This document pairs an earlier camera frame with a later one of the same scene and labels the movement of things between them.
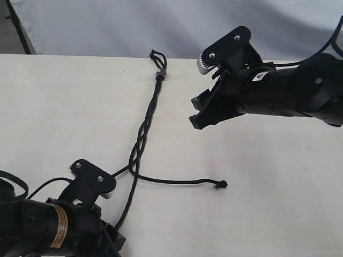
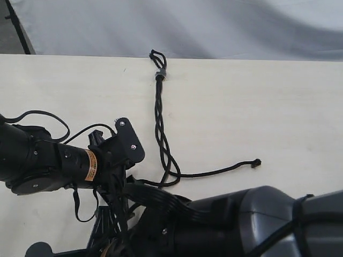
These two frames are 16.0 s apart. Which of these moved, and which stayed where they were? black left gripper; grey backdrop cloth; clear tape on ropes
Moved: black left gripper
Stayed: grey backdrop cloth; clear tape on ropes
